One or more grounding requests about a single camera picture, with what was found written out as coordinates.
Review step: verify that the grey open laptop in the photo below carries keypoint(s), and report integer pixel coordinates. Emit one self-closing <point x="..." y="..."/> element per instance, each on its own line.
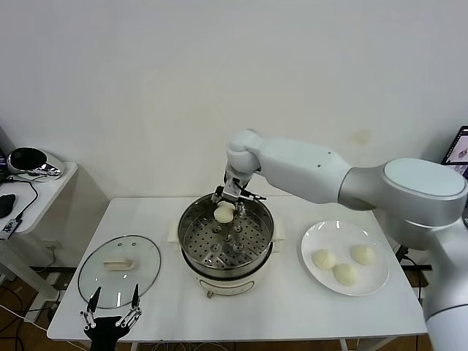
<point x="459" y="146"/>

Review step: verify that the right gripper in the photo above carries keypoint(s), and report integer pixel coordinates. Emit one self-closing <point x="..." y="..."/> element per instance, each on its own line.
<point x="232" y="190"/>

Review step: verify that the white side table with mouse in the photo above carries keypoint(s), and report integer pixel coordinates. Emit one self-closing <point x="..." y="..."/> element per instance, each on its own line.
<point x="55" y="194"/>

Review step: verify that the black computer mouse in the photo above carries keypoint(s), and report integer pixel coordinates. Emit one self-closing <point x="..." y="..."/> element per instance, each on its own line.
<point x="7" y="206"/>

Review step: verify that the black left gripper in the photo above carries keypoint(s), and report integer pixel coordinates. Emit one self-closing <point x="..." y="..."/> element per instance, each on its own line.
<point x="104" y="329"/>

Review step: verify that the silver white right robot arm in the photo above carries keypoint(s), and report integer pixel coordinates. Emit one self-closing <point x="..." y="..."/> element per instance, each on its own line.
<point x="311" y="168"/>

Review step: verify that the white round plate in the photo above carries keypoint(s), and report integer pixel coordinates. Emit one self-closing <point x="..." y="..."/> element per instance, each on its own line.
<point x="365" y="234"/>

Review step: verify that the perforated steel steamer basket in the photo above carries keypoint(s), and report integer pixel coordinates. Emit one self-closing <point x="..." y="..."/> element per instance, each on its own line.
<point x="204" y="252"/>

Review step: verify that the white wall socket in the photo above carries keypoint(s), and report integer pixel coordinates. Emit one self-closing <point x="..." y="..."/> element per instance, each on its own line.
<point x="51" y="247"/>

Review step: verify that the cream electric cooker base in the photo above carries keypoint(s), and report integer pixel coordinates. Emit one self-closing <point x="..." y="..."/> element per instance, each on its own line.
<point x="223" y="283"/>

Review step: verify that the white steamed baozi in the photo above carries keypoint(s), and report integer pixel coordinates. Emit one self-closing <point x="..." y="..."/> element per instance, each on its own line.
<point x="345" y="275"/>
<point x="223" y="214"/>
<point x="323" y="259"/>
<point x="362" y="254"/>

